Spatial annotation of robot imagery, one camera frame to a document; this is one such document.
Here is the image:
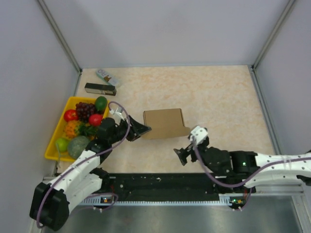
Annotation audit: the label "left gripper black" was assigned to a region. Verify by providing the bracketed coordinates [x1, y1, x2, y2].
[109, 115, 151, 145]

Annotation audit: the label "brown cardboard paper box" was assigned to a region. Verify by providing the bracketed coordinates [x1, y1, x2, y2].
[142, 108, 190, 140]

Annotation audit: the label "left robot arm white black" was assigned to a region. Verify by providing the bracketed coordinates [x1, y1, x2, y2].
[29, 116, 151, 231]

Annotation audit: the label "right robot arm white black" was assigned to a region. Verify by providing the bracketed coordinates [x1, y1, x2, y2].
[174, 144, 311, 192]

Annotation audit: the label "black rectangular box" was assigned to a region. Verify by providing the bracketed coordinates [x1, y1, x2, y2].
[85, 83, 117, 96]

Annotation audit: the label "teal white snack box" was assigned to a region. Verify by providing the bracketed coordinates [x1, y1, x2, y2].
[96, 69, 121, 87]

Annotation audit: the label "red toy tomato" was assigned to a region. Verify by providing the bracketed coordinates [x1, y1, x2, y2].
[88, 114, 103, 127]

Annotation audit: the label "green toy lime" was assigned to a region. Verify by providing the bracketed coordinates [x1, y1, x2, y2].
[95, 96, 107, 112]

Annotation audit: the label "purple toy grapes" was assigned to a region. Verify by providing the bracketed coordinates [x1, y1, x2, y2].
[75, 102, 97, 123]

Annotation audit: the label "yellow plastic tray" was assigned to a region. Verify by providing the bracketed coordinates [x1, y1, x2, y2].
[44, 96, 96, 163]

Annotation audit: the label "green toy melon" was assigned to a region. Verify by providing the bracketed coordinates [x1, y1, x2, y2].
[67, 136, 90, 159]

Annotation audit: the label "orange toy pineapple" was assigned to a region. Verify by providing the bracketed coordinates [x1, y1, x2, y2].
[64, 120, 98, 139]

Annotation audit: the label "red toy apple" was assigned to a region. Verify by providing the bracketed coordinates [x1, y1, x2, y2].
[63, 109, 79, 122]

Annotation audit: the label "green toy pear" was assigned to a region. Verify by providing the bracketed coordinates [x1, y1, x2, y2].
[55, 137, 69, 153]

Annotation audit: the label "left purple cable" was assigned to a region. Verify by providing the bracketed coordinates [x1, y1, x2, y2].
[36, 101, 131, 229]

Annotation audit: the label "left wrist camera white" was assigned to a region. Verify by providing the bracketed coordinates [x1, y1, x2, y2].
[109, 107, 126, 124]

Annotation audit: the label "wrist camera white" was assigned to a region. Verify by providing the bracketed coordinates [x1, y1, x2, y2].
[189, 125, 208, 146]
[109, 107, 126, 124]

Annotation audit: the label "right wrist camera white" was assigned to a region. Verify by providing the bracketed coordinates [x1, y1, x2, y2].
[189, 125, 208, 146]

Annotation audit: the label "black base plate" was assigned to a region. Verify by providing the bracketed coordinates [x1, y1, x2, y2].
[97, 172, 256, 202]

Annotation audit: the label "grey cable duct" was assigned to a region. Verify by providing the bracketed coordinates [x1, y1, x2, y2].
[79, 195, 246, 207]

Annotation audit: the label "aluminium frame rail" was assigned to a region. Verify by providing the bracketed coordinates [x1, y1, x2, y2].
[38, 176, 304, 197]

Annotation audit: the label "left frame post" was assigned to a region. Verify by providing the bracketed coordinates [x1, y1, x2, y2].
[36, 0, 82, 75]

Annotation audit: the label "frame post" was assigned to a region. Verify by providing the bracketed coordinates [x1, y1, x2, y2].
[36, 0, 82, 75]
[251, 0, 297, 71]

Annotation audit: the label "right frame post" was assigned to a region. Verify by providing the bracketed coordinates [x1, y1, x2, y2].
[251, 0, 297, 71]

